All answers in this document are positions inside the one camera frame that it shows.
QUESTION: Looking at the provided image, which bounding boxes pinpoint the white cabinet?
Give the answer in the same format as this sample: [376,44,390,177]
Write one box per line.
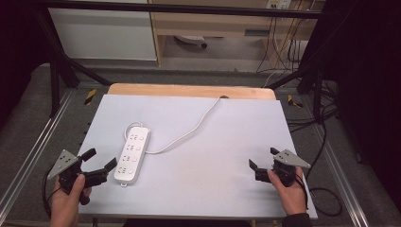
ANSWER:
[47,8,158,61]

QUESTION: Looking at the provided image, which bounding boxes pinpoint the dark curtain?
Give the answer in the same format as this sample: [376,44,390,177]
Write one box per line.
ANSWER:
[324,0,401,209]
[0,0,51,122]

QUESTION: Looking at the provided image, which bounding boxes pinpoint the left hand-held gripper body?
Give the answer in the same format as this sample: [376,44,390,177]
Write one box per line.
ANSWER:
[46,148,110,206]

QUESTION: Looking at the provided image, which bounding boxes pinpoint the black floor cables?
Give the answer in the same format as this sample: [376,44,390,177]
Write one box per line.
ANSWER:
[286,79,340,134]

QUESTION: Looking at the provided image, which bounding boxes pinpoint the white wall socket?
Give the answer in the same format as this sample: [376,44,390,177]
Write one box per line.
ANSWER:
[266,0,292,10]

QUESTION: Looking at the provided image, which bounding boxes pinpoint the white object with black wheel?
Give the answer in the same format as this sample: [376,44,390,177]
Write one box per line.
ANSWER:
[173,34,209,50]

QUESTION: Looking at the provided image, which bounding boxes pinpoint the white board sheet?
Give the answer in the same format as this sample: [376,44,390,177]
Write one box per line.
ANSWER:
[78,94,319,220]

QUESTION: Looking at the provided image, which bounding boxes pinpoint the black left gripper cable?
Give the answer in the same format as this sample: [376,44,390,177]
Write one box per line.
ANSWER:
[42,164,62,219]

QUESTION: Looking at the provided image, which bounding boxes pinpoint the hanging black cables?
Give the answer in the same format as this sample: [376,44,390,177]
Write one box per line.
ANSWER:
[255,9,316,87]

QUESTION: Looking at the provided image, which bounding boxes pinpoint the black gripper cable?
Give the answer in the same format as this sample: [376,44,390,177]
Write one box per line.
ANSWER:
[42,164,62,219]
[294,119,343,218]

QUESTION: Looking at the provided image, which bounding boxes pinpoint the white power strip cable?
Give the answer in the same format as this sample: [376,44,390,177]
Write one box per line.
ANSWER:
[123,96,222,155]

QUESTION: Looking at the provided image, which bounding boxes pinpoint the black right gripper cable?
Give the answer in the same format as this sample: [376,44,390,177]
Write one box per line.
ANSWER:
[294,119,343,218]

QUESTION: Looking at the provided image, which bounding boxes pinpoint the aluminium floor rail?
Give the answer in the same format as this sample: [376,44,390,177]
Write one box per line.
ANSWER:
[0,90,76,216]
[310,122,371,227]

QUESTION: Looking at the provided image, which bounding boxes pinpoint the white power strip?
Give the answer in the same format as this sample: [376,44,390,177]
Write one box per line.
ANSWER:
[113,126,152,187]

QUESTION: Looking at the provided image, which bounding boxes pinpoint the person's left hand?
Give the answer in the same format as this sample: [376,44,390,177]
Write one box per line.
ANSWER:
[49,174,93,227]

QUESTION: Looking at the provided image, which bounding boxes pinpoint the person's right hand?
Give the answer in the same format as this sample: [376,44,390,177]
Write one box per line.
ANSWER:
[267,166,308,218]

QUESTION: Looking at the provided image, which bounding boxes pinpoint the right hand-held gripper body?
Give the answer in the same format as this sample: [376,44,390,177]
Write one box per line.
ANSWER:
[254,148,312,187]

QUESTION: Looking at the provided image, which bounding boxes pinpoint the black metal frame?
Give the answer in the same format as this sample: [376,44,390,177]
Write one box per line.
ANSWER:
[31,0,336,118]

